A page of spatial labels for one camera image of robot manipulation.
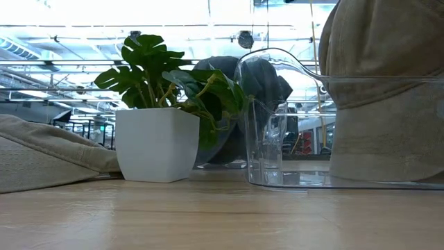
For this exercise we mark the grey baseball cap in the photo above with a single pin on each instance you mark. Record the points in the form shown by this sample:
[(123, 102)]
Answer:
[(216, 66)]

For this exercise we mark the green plant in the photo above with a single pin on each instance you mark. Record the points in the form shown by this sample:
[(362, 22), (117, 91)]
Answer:
[(156, 146)]

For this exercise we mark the small clear plastic bin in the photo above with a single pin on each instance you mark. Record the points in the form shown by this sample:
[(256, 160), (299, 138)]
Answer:
[(215, 166)]

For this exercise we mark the large clear plastic bin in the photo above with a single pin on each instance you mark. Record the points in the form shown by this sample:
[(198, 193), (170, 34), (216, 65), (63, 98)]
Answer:
[(263, 146)]

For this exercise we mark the black round ceiling device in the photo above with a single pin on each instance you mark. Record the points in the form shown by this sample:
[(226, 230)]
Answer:
[(134, 34), (245, 40)]

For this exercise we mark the black background monitor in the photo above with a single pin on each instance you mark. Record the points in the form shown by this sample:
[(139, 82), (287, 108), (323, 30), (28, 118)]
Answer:
[(64, 117)]

